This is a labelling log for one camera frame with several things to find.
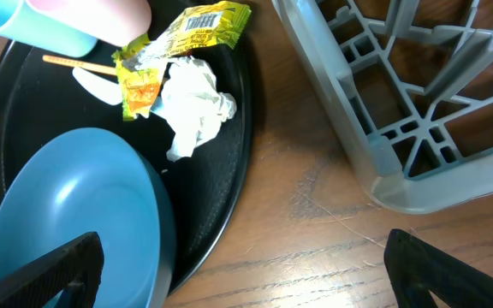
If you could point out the dark blue plate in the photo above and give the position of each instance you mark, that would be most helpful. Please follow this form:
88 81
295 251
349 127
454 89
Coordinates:
91 180

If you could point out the grey dishwasher rack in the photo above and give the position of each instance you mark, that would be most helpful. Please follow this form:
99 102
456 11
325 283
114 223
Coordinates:
408 88

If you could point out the pink cup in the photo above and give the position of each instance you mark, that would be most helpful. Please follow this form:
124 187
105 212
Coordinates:
116 22

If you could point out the light blue cup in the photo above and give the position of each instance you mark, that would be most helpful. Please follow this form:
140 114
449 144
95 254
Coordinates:
21 23

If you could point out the wooden chopstick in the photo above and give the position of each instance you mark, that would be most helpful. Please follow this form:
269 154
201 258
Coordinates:
68 62

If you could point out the white plastic spoon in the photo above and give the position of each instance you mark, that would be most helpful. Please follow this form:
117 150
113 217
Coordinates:
107 91

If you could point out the round black serving tray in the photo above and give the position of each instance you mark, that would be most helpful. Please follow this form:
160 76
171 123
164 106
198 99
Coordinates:
39 101

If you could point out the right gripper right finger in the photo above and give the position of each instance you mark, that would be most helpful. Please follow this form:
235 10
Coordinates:
417 271

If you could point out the yellow snack wrapper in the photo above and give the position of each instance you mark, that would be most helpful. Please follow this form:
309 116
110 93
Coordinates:
140 65

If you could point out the crumpled white napkin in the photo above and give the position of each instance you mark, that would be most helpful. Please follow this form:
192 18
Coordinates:
192 106

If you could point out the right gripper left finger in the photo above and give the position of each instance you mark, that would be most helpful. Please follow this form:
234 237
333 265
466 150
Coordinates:
72 273

